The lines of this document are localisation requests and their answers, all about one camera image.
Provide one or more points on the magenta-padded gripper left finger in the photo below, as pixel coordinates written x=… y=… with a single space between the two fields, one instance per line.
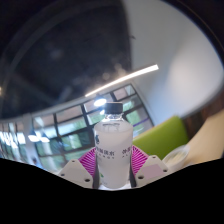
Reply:
x=76 y=171

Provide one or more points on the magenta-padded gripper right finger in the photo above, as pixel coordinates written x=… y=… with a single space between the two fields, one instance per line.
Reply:
x=151 y=168

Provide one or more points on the white plastic bottle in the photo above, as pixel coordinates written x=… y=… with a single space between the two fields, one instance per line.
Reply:
x=113 y=153

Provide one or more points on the white ceramic bowl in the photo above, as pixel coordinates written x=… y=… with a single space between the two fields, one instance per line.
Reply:
x=175 y=158

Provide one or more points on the green upholstered bench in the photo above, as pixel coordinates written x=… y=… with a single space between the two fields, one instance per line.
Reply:
x=160 y=138

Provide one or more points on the black pendant lamps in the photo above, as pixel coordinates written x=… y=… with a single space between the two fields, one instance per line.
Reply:
x=100 y=102

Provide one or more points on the long curved ceiling light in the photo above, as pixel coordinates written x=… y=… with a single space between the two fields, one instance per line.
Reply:
x=123 y=79

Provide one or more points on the black-framed window wall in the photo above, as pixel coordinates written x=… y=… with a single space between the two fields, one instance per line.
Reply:
x=70 y=130

